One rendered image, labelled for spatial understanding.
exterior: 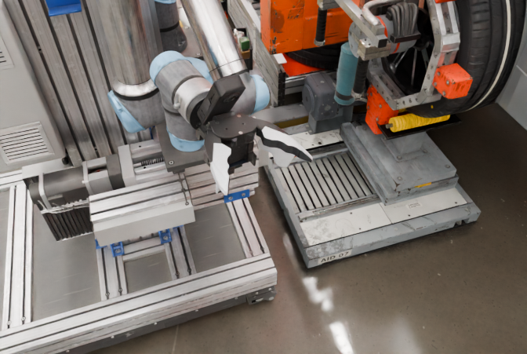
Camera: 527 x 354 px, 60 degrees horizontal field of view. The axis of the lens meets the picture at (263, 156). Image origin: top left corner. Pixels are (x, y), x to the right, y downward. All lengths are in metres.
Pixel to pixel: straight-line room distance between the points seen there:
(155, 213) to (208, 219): 0.64
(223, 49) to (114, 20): 0.24
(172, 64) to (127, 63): 0.26
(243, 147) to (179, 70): 0.19
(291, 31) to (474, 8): 0.89
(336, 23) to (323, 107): 0.39
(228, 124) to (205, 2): 0.32
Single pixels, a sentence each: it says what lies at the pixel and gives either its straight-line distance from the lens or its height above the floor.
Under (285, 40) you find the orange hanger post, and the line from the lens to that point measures 2.18.
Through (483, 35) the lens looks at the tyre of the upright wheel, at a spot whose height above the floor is 0.99.
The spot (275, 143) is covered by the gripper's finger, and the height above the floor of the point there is 1.23.
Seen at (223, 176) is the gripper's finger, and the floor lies 1.25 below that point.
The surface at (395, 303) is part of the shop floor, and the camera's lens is 2.00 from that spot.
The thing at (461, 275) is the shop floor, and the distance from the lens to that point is 2.15.
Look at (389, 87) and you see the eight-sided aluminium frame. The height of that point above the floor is 0.60.
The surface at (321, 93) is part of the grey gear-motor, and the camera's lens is 2.18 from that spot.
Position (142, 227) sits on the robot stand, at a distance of 1.30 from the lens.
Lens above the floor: 1.72
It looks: 45 degrees down
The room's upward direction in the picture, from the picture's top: straight up
